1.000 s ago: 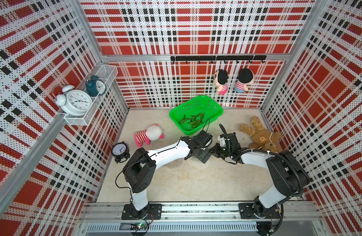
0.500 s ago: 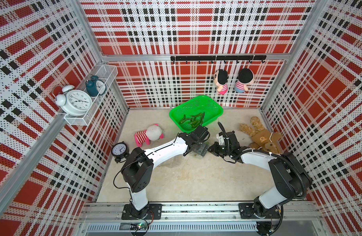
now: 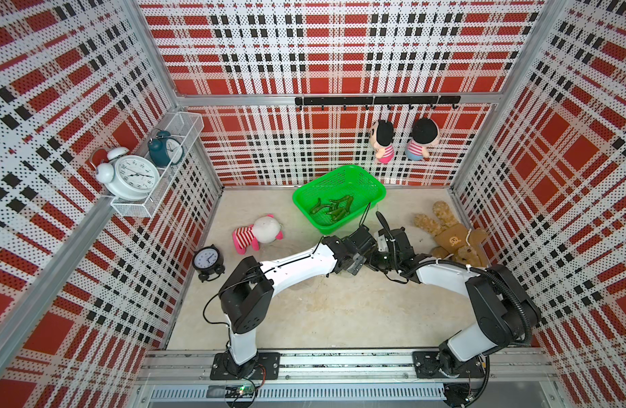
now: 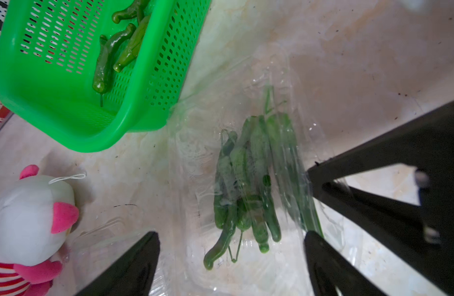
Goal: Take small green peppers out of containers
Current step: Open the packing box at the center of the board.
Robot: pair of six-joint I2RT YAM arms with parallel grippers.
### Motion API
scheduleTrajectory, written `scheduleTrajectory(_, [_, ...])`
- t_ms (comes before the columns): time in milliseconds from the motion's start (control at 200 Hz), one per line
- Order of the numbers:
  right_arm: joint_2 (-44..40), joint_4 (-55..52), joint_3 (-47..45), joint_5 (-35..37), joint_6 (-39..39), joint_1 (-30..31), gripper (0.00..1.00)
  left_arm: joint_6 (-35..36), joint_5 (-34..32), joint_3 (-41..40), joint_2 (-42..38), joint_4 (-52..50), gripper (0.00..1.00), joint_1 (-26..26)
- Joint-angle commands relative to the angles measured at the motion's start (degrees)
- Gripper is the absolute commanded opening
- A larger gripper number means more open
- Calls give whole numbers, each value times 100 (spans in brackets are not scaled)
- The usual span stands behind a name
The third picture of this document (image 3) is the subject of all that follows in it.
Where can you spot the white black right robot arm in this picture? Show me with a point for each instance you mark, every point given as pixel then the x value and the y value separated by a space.
pixel 505 314

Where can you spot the teal alarm clock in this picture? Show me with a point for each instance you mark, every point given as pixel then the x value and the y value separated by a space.
pixel 165 150

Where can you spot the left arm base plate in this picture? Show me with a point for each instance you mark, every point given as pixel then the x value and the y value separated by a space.
pixel 265 365

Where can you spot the hanging doll pink striped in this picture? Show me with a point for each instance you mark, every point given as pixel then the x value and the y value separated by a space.
pixel 381 138

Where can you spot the hanging doll blue pants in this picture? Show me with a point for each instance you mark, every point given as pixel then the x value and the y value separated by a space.
pixel 424 135

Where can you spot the small green pepper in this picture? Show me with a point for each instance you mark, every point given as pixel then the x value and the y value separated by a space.
pixel 339 210
pixel 318 207

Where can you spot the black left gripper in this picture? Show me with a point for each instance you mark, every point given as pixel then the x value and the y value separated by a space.
pixel 358 262

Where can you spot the brown teddy bear plush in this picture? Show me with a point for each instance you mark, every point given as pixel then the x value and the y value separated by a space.
pixel 454 240

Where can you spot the white wire wall shelf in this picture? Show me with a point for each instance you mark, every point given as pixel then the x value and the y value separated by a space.
pixel 186 128

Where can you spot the small black alarm clock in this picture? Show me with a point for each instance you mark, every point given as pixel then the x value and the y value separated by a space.
pixel 208 262

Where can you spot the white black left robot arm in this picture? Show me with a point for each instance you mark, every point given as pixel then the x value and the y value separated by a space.
pixel 246 295

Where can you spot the black hook rail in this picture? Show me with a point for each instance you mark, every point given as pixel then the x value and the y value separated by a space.
pixel 378 100

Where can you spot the small circuit board with wires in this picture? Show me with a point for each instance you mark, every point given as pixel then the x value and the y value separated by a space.
pixel 235 393

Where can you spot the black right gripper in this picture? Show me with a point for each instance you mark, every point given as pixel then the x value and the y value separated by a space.
pixel 371 262

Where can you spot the white twin-bell alarm clock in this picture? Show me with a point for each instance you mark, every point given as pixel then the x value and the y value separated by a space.
pixel 128 177

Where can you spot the pink striped white plush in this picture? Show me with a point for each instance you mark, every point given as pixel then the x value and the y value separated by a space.
pixel 264 230

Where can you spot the green plastic basket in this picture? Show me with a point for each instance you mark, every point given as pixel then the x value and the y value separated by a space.
pixel 338 185

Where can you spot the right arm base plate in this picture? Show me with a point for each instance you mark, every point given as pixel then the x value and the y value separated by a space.
pixel 435 364

